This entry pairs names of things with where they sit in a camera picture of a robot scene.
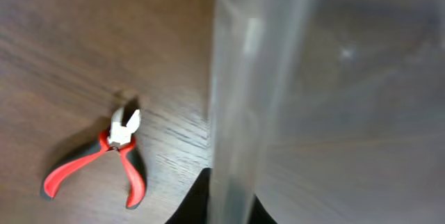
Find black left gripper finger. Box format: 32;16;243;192
164;167;278;224

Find red handled pliers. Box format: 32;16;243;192
40;107;147;209

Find clear plastic container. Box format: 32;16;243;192
208;0;444;223

